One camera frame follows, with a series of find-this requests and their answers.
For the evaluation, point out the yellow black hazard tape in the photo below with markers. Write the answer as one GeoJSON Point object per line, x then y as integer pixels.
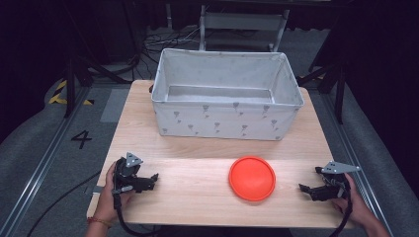
{"type": "Point", "coordinates": [59, 95]}

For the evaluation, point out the person's right hand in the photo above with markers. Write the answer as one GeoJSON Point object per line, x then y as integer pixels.
{"type": "Point", "coordinates": [357, 204]}

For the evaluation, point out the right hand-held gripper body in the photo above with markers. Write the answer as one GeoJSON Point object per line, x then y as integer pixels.
{"type": "Point", "coordinates": [332, 184]}

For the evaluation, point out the metal floor rail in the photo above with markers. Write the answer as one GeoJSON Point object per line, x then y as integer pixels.
{"type": "Point", "coordinates": [359, 164]}
{"type": "Point", "coordinates": [39, 168]}

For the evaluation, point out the grey fabric storage box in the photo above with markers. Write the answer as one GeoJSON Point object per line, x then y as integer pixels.
{"type": "Point", "coordinates": [227, 118]}

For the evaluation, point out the black tripod stand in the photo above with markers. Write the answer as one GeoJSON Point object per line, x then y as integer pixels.
{"type": "Point", "coordinates": [339, 92]}
{"type": "Point", "coordinates": [70, 85]}

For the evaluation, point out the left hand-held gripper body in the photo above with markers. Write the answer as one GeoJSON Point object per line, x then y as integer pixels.
{"type": "Point", "coordinates": [126, 173]}

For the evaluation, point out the person's left hand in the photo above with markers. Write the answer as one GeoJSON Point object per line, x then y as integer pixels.
{"type": "Point", "coordinates": [108, 200]}

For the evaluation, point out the grey metal frame stand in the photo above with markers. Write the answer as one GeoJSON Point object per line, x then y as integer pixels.
{"type": "Point", "coordinates": [243, 23]}

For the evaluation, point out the orange round disc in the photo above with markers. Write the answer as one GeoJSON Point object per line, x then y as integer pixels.
{"type": "Point", "coordinates": [252, 179]}

